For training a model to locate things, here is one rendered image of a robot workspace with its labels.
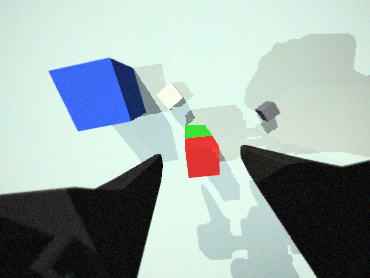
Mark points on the blue cube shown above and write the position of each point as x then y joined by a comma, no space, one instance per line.
99,93

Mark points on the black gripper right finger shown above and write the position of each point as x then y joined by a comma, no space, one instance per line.
325,208

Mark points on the red block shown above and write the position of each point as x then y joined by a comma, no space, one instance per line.
202,156

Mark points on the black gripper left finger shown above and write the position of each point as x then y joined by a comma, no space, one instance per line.
111,222

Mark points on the green block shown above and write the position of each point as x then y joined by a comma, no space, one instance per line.
197,133
195,127

